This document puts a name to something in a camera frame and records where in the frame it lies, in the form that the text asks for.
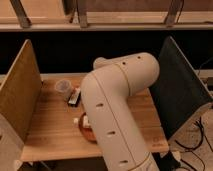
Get round red-brown plate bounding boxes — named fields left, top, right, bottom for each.
left=77, top=114, right=98, bottom=143

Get left cork divider panel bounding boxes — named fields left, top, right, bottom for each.
left=0, top=39, right=42, bottom=142

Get black floor cables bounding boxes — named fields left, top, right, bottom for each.
left=165, top=115, right=213, bottom=171

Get right dark divider panel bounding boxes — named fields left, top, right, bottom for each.
left=150, top=36, right=213, bottom=142

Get labelled white bottle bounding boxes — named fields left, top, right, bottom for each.
left=73, top=115, right=90, bottom=128

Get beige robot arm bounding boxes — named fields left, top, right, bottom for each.
left=81, top=52, right=160, bottom=171

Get wooden shelf rail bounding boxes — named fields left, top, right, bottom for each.
left=0, top=0, right=213, bottom=31

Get clear plastic cup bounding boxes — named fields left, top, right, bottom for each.
left=55, top=79, right=73, bottom=101

